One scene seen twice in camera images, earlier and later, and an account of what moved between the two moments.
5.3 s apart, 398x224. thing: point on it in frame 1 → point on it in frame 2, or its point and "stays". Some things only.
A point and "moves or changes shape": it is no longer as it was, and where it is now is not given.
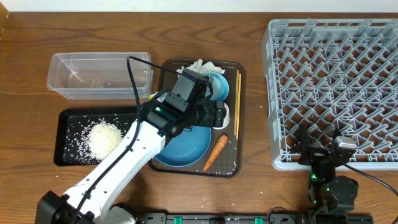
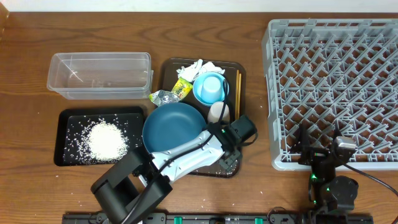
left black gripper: [214, 111] → [232, 165]
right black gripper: [314, 154] stays
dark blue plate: [190, 146] moves or changes shape
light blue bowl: [220, 87] stays
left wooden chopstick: [236, 101] stays
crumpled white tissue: [208, 67] stays
